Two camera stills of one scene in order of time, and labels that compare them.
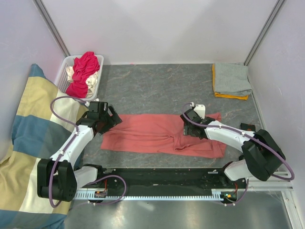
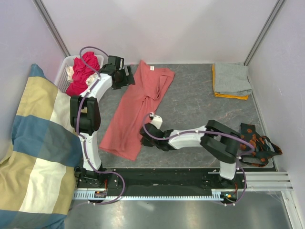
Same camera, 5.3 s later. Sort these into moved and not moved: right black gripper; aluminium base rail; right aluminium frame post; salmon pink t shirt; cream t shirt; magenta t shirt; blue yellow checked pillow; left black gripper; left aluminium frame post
Moved: left black gripper; right black gripper; salmon pink t shirt
Not moved: left aluminium frame post; magenta t shirt; blue yellow checked pillow; right aluminium frame post; aluminium base rail; cream t shirt
